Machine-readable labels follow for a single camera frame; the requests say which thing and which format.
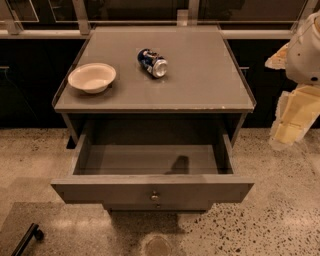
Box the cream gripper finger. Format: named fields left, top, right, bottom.
left=265, top=43, right=288, bottom=70

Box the grey top drawer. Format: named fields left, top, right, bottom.
left=50, top=133, right=255, bottom=205

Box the grey drawer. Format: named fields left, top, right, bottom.
left=103, top=203, right=211, bottom=212
left=50, top=133, right=255, bottom=205

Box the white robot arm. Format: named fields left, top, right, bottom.
left=265, top=12, right=320, bottom=150

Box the grey drawer cabinet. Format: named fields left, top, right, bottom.
left=53, top=26, right=255, bottom=141

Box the grey middle drawer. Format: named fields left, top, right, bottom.
left=103, top=203, right=211, bottom=212

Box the blue soda can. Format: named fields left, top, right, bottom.
left=137, top=48, right=168, bottom=78

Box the white bowl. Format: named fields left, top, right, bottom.
left=68, top=63, right=116, bottom=94

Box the black wheeled base leg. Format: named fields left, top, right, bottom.
left=11, top=223, right=44, bottom=256

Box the metal railing frame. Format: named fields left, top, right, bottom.
left=0, top=0, right=319, bottom=39

